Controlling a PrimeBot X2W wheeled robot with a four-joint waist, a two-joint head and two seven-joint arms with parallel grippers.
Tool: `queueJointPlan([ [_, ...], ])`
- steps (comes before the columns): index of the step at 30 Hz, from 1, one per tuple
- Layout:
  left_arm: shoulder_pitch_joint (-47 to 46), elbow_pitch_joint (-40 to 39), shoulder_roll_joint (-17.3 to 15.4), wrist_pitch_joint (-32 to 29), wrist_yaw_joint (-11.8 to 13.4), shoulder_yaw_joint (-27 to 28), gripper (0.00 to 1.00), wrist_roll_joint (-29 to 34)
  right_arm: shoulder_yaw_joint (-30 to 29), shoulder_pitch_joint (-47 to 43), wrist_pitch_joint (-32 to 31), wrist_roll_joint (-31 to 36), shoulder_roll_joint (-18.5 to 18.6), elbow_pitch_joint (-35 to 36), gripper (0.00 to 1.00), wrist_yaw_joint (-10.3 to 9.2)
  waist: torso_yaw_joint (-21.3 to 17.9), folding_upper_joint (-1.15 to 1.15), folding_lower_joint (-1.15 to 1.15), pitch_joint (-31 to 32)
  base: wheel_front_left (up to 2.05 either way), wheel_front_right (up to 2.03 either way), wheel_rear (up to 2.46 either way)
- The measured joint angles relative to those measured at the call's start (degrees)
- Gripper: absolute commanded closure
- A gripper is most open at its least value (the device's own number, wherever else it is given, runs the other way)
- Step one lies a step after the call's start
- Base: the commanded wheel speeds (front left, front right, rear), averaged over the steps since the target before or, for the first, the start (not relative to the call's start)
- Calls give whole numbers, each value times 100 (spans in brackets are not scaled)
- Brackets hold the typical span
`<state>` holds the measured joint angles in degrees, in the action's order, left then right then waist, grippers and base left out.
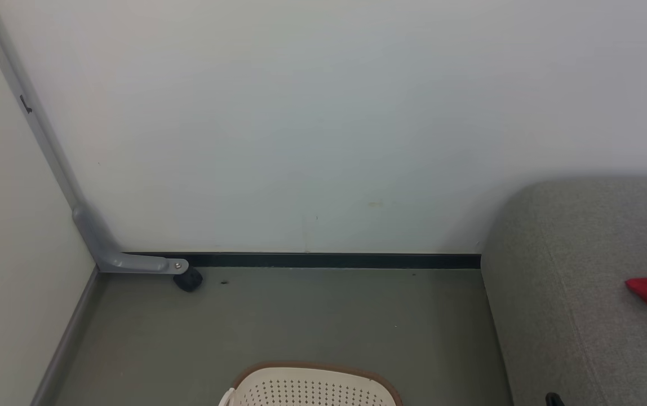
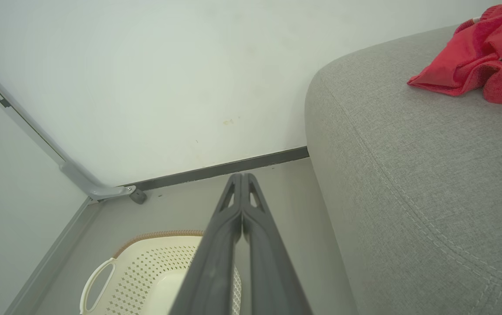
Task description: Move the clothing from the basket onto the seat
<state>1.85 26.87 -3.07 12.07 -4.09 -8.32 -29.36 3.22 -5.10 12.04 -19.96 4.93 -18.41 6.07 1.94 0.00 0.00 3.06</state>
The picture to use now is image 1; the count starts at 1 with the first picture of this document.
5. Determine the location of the grey metal frame pole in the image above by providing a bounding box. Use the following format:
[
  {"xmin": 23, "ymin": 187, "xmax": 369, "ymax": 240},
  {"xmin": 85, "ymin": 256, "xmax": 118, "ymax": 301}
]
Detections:
[{"xmin": 0, "ymin": 0, "xmax": 189, "ymax": 276}]

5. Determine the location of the grey baseboard strip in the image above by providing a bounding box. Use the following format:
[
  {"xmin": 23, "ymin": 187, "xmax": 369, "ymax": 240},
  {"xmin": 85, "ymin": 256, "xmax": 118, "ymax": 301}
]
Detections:
[{"xmin": 29, "ymin": 267, "xmax": 100, "ymax": 406}]

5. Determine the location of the black baseboard strip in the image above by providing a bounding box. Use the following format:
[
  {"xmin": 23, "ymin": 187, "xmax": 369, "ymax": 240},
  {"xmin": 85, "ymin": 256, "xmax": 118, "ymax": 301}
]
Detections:
[{"xmin": 123, "ymin": 252, "xmax": 481, "ymax": 270}]

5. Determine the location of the beige perforated laundry basket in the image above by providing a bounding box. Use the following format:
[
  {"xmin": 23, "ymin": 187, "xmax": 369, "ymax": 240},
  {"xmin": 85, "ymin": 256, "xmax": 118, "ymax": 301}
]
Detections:
[{"xmin": 218, "ymin": 362, "xmax": 404, "ymax": 406}]

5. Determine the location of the black caster wheel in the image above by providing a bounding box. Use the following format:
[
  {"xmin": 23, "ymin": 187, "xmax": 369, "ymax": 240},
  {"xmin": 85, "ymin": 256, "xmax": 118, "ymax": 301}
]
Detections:
[{"xmin": 174, "ymin": 267, "xmax": 204, "ymax": 293}]

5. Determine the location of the grey fabric sofa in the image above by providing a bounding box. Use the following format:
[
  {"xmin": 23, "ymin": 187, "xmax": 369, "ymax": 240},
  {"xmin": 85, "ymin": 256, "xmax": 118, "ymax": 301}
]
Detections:
[{"xmin": 480, "ymin": 177, "xmax": 647, "ymax": 406}]

